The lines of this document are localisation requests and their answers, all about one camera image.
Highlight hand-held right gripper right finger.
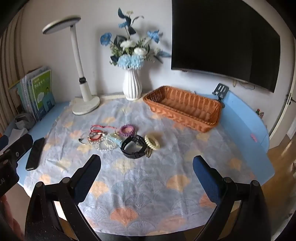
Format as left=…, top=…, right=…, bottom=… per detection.
left=192, top=155, right=272, bottom=241

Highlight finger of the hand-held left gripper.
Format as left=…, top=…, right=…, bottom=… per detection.
left=0, top=134, right=33, bottom=161

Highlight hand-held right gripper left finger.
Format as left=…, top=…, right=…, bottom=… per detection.
left=24, top=154, right=102, bottom=241

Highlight clear pearl bracelet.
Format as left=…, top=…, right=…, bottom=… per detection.
left=94, top=137, right=118, bottom=152

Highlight black wrist watch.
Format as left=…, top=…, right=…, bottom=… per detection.
left=121, top=134, right=147, bottom=159

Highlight red string bracelet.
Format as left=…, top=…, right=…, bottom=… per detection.
left=91, top=125, right=117, bottom=136

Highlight orange wicker basket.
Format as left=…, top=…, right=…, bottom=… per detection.
left=143, top=86, right=223, bottom=133

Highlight cream coil hair tie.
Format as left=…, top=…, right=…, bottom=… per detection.
left=144, top=132, right=160, bottom=150

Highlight person's left forearm pink sleeve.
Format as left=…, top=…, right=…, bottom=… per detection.
left=0, top=197, right=26, bottom=241

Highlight white tissue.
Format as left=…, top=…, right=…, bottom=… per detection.
left=5, top=127, right=28, bottom=139

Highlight black remote control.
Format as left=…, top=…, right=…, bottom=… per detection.
left=25, top=137, right=45, bottom=171

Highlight grey rolled cloth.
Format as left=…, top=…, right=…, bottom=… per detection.
left=15, top=113, right=35, bottom=129

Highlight row of thin books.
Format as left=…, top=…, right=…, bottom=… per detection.
left=9, top=66, right=50, bottom=121

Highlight green cover book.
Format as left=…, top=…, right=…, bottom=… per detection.
left=31, top=70, right=56, bottom=121

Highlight patterned blue orange tablecloth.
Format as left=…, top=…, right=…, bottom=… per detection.
left=17, top=97, right=255, bottom=234

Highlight white desk lamp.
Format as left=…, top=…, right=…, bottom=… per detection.
left=42, top=16, right=101, bottom=115

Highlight beige curtain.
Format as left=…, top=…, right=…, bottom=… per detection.
left=0, top=14, right=30, bottom=135

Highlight white ribbed strip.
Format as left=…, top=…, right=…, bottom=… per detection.
left=102, top=93, right=125, bottom=100

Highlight grey phone stand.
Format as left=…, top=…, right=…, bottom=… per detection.
left=213, top=83, right=229, bottom=101

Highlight white door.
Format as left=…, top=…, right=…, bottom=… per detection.
left=269, top=76, right=296, bottom=144

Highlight white ribbed vase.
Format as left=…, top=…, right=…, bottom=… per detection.
left=122, top=68, right=142, bottom=101

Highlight blue and white artificial flowers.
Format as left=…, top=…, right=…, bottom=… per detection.
left=100, top=7, right=171, bottom=70

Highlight pink bead bracelet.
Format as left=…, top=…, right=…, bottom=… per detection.
left=88, top=133, right=104, bottom=142

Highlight white television cable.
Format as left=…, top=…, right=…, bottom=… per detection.
left=231, top=79, right=255, bottom=91

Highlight black wall television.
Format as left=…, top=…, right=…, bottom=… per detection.
left=171, top=0, right=281, bottom=93

